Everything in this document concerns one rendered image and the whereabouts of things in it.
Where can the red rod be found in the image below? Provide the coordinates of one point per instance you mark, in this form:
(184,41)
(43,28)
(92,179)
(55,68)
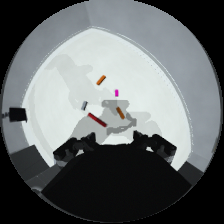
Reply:
(97,120)

